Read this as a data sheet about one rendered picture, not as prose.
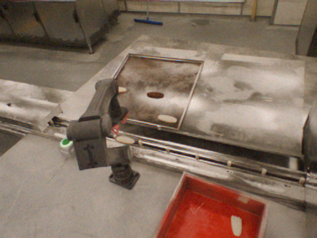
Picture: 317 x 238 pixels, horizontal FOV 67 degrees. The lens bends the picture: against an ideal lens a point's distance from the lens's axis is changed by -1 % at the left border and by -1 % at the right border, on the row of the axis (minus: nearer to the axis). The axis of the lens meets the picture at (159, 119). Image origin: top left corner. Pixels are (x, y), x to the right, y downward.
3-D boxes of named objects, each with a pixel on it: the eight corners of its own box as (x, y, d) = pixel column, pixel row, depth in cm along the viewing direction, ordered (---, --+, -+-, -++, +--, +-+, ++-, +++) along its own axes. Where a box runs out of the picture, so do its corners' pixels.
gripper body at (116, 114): (104, 123, 108) (100, 110, 103) (116, 108, 115) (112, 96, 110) (117, 126, 106) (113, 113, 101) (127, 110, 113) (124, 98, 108)
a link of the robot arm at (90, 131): (69, 176, 60) (109, 170, 60) (64, 122, 62) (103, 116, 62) (109, 166, 105) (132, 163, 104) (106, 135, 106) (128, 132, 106)
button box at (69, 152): (63, 160, 124) (54, 146, 116) (72, 149, 129) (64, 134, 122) (76, 163, 121) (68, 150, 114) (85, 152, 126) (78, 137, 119)
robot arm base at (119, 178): (108, 180, 108) (130, 190, 103) (103, 170, 103) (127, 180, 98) (119, 165, 113) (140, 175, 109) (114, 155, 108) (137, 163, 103)
